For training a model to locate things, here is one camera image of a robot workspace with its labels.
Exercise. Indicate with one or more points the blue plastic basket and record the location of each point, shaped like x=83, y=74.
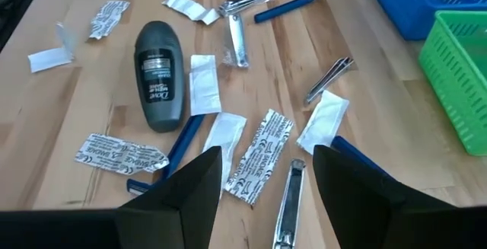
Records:
x=418, y=5

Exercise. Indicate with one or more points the printed bandage wrapper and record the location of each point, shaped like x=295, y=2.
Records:
x=114, y=155
x=260, y=155

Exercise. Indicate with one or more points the bagged silver nail clipper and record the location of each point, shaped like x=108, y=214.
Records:
x=243, y=2
x=237, y=39

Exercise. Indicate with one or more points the printed adhesive strips wrapper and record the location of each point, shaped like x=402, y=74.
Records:
x=108, y=18

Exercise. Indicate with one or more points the grey Dove deodorant stick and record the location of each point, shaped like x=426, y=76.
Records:
x=160, y=89

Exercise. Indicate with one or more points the green plastic basket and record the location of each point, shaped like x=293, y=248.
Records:
x=456, y=81

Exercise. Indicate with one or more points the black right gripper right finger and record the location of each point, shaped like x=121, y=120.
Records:
x=354, y=203

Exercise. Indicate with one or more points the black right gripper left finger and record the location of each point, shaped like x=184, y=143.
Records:
x=179, y=211

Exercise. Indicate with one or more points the white bandage wrapper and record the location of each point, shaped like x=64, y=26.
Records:
x=226, y=131
x=186, y=7
x=49, y=56
x=204, y=85
x=323, y=121

